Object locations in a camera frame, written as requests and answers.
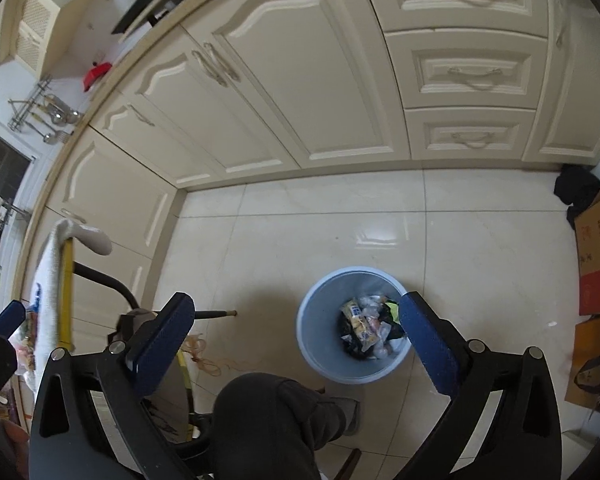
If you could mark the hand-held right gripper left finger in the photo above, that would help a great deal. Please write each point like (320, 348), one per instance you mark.
(165, 340)

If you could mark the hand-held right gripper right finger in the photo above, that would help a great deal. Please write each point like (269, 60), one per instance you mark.
(430, 345)

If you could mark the clear plastic bag red bits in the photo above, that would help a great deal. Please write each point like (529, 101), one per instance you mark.
(25, 360)

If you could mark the yellow white snack packet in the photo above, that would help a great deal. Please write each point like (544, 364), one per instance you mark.
(362, 325)

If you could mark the blue trash bin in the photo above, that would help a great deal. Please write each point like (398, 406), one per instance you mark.
(320, 320)

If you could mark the grey slipper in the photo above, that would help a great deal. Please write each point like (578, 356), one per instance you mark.
(351, 417)

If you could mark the steel faucet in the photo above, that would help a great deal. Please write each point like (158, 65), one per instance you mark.
(12, 210)

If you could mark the person's leg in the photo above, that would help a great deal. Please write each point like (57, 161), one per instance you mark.
(265, 430)

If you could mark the kitchen window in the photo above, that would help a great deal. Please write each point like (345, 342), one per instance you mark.
(0, 160)

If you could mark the brown paper bag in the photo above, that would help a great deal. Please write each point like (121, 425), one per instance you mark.
(592, 365)

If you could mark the hanging steel spatula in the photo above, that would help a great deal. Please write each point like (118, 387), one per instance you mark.
(60, 136)

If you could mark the cardboard box red print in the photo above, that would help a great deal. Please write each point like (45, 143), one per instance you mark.
(597, 250)

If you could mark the hanging steel skimmer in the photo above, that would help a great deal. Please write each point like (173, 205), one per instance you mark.
(67, 112)

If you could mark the black cloth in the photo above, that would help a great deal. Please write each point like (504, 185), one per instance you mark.
(577, 187)

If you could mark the black glass gas stove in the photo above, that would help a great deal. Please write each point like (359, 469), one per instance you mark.
(145, 10)

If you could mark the black metal table frame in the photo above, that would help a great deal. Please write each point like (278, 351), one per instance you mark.
(110, 280)

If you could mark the wall utensil rack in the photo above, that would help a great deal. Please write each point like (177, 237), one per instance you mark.
(35, 107)

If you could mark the cream lattice wall cabinet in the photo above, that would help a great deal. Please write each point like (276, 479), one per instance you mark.
(45, 25)

